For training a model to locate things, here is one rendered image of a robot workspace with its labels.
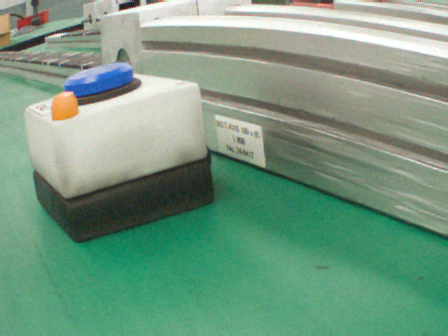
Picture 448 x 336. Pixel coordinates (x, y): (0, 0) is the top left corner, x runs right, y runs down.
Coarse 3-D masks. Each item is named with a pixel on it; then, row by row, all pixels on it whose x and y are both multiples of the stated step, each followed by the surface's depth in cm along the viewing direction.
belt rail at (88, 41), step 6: (54, 36) 150; (60, 36) 142; (78, 36) 129; (84, 36) 126; (90, 36) 122; (96, 36) 119; (48, 42) 155; (54, 42) 150; (60, 42) 145; (66, 42) 140; (72, 42) 136; (78, 42) 132; (84, 42) 128; (90, 42) 123; (96, 42) 120
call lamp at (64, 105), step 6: (60, 96) 30; (66, 96) 30; (72, 96) 30; (54, 102) 30; (60, 102) 30; (66, 102) 30; (72, 102) 30; (54, 108) 30; (60, 108) 30; (66, 108) 30; (72, 108) 30; (78, 108) 30; (54, 114) 30; (60, 114) 30; (66, 114) 30; (72, 114) 30; (54, 120) 30
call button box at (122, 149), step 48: (96, 96) 32; (144, 96) 32; (192, 96) 33; (48, 144) 31; (96, 144) 31; (144, 144) 32; (192, 144) 33; (48, 192) 33; (96, 192) 32; (144, 192) 32; (192, 192) 34
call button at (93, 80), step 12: (84, 72) 34; (96, 72) 33; (108, 72) 32; (120, 72) 33; (132, 72) 34; (72, 84) 32; (84, 84) 32; (96, 84) 32; (108, 84) 32; (120, 84) 33
